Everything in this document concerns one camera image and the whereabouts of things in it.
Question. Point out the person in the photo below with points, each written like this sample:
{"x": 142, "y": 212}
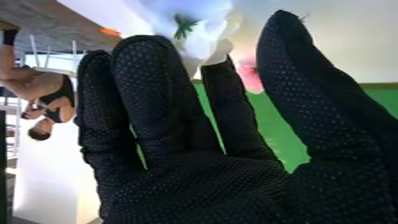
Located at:
{"x": 37, "y": 83}

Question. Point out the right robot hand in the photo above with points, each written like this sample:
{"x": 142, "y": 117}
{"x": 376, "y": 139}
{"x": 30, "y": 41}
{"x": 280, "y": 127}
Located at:
{"x": 207, "y": 173}

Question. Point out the pink flower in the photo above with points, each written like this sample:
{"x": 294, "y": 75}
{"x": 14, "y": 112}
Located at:
{"x": 252, "y": 80}

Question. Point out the white flower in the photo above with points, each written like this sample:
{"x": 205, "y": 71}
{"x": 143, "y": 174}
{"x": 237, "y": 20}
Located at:
{"x": 207, "y": 30}

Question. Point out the white sheet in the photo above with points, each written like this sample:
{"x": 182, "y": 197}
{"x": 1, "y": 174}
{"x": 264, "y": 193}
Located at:
{"x": 356, "y": 40}

